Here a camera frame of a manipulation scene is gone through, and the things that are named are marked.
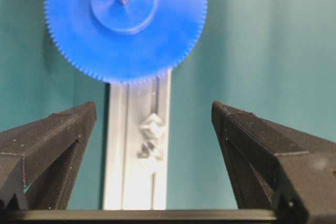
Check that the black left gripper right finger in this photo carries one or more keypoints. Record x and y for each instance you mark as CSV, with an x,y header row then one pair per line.
x,y
272,166

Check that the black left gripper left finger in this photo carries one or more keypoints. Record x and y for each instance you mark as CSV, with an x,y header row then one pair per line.
x,y
40,160

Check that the large blue plastic gear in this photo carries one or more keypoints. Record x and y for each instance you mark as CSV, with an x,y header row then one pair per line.
x,y
130,43

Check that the aluminium extrusion rail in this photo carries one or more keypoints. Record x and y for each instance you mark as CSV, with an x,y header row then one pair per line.
x,y
135,176

